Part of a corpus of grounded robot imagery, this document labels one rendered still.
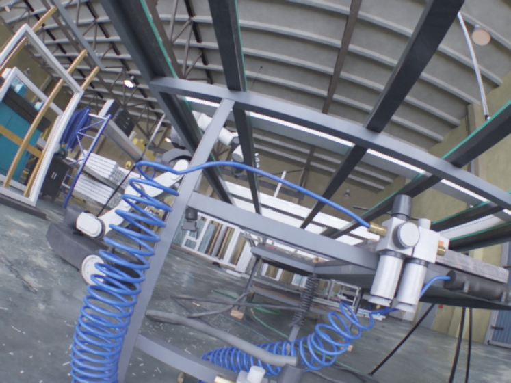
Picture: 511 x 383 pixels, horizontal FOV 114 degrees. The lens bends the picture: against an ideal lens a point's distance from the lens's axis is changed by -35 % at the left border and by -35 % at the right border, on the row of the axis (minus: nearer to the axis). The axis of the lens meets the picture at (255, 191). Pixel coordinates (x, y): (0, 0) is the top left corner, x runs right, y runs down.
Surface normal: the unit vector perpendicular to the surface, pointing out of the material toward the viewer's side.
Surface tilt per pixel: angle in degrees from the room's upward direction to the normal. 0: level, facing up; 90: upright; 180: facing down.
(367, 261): 90
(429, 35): 180
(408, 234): 90
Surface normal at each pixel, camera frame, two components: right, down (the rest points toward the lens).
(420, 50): -0.34, 0.90
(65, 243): 0.04, -0.27
